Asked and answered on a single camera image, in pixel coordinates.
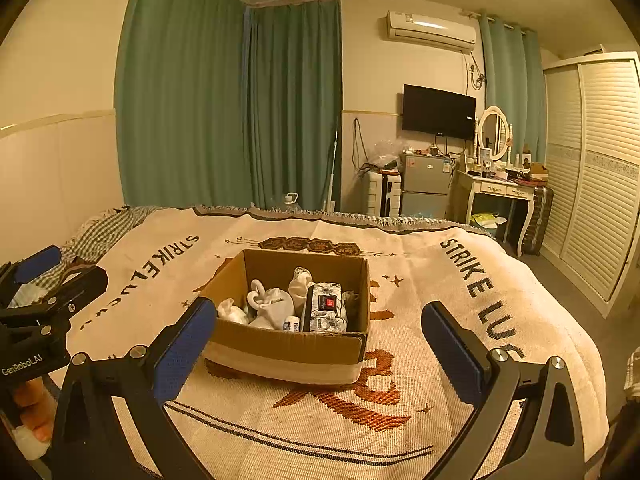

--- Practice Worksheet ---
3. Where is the printed tissue pack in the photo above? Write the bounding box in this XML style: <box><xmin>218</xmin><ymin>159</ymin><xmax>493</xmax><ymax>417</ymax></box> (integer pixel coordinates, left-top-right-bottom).
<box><xmin>300</xmin><ymin>282</ymin><xmax>349</xmax><ymax>334</ymax></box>

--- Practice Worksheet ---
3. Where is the dark green curtain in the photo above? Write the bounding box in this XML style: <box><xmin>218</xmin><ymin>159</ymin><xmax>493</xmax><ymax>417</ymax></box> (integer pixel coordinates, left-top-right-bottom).
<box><xmin>244</xmin><ymin>0</ymin><xmax>344</xmax><ymax>212</ymax></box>

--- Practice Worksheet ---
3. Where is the dark suitcase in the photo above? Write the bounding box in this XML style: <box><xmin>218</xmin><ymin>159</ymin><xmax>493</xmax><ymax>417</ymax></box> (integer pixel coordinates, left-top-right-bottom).
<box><xmin>520</xmin><ymin>185</ymin><xmax>556</xmax><ymax>257</ymax></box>

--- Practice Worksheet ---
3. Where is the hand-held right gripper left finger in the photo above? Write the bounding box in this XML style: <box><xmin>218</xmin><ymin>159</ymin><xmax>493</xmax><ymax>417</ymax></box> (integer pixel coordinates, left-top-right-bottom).
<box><xmin>50</xmin><ymin>296</ymin><xmax>219</xmax><ymax>480</ymax></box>

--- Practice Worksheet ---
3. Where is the checked cloth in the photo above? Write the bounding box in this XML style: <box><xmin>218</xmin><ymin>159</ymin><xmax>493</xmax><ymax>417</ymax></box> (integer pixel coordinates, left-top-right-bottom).
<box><xmin>62</xmin><ymin>205</ymin><xmax>167</xmax><ymax>267</ymax></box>

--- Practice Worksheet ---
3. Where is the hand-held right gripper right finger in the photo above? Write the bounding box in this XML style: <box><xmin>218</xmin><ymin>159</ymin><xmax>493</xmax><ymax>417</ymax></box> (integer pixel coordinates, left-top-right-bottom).
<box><xmin>421</xmin><ymin>301</ymin><xmax>587</xmax><ymax>480</ymax></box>

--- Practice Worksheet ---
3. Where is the white mop pole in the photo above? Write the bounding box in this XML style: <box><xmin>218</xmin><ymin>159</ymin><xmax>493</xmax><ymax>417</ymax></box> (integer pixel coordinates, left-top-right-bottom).
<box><xmin>324</xmin><ymin>130</ymin><xmax>342</xmax><ymax>212</ymax></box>

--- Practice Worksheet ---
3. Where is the wide green curtain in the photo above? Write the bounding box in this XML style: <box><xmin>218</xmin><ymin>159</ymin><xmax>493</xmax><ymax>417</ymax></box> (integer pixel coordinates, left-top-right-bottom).
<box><xmin>115</xmin><ymin>0</ymin><xmax>257</xmax><ymax>209</ymax></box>

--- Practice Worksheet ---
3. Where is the white dressing table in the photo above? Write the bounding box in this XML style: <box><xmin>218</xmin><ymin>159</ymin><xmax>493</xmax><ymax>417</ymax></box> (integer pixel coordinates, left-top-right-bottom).
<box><xmin>452</xmin><ymin>166</ymin><xmax>537</xmax><ymax>257</ymax></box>

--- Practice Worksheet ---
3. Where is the oval white mirror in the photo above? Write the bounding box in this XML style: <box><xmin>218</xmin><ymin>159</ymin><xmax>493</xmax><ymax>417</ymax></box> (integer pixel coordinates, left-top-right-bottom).
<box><xmin>477</xmin><ymin>105</ymin><xmax>512</xmax><ymax>163</ymax></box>

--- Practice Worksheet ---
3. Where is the clear plastic bag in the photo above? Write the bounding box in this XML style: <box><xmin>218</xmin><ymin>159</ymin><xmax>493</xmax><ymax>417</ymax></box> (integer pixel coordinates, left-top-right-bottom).
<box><xmin>372</xmin><ymin>139</ymin><xmax>404</xmax><ymax>172</ymax></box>

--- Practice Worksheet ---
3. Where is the silver small fridge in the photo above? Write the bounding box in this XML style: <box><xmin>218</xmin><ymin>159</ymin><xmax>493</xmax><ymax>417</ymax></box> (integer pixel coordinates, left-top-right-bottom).
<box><xmin>400</xmin><ymin>152</ymin><xmax>454</xmax><ymax>221</ymax></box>

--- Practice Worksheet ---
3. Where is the hanging black cable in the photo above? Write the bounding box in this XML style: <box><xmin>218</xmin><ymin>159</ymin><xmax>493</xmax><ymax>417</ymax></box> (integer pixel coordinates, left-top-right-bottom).
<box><xmin>351</xmin><ymin>116</ymin><xmax>377</xmax><ymax>182</ymax></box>

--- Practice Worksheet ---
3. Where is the white air conditioner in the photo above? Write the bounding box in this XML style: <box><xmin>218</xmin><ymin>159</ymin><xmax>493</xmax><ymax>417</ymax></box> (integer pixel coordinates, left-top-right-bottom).
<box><xmin>385</xmin><ymin>9</ymin><xmax>478</xmax><ymax>53</ymax></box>

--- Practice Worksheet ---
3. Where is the white suitcase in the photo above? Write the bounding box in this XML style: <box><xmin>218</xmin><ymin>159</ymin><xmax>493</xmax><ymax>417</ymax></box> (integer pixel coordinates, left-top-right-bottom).
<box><xmin>366</xmin><ymin>170</ymin><xmax>404</xmax><ymax>217</ymax></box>

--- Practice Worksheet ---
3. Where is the narrow green curtain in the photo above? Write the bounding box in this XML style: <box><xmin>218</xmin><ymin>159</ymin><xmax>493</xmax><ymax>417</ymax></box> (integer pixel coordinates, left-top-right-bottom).
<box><xmin>476</xmin><ymin>12</ymin><xmax>549</xmax><ymax>162</ymax></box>

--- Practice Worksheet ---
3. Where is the yellow bag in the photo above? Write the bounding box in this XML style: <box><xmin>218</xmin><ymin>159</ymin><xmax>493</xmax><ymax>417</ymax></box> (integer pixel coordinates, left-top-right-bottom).
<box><xmin>470</xmin><ymin>211</ymin><xmax>507</xmax><ymax>229</ymax></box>

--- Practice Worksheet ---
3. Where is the light hanging cloth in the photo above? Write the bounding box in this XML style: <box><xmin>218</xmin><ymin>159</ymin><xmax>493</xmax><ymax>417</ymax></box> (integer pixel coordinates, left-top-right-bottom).
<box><xmin>622</xmin><ymin>345</ymin><xmax>640</xmax><ymax>392</ymax></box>

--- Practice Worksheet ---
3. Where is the black wall television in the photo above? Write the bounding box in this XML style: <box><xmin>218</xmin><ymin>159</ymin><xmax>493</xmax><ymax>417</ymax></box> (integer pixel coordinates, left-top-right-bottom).
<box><xmin>402</xmin><ymin>84</ymin><xmax>477</xmax><ymax>140</ymax></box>

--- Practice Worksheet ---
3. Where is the person's left hand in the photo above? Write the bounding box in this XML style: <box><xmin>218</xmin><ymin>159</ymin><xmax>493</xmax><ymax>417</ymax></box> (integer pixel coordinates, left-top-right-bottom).
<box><xmin>10</xmin><ymin>379</ymin><xmax>57</xmax><ymax>456</ymax></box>

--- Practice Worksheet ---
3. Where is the white louvred wardrobe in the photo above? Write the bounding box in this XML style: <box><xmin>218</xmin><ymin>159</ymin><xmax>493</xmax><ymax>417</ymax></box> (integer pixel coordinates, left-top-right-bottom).
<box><xmin>540</xmin><ymin>52</ymin><xmax>640</xmax><ymax>319</ymax></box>

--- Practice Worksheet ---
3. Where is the cardboard box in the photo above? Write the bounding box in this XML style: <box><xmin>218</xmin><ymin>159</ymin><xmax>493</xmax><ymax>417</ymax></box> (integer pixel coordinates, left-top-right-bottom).
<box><xmin>192</xmin><ymin>247</ymin><xmax>372</xmax><ymax>387</ymax></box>

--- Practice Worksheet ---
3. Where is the printed cream blanket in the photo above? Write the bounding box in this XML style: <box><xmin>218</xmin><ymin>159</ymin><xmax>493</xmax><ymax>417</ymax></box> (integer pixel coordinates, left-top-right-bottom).
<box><xmin>45</xmin><ymin>204</ymin><xmax>610</xmax><ymax>480</ymax></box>

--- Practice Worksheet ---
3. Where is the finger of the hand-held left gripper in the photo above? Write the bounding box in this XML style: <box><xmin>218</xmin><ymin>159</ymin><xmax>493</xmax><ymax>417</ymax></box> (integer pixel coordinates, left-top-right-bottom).
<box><xmin>0</xmin><ymin>265</ymin><xmax>110</xmax><ymax>337</ymax></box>
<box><xmin>0</xmin><ymin>245</ymin><xmax>62</xmax><ymax>307</ymax></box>

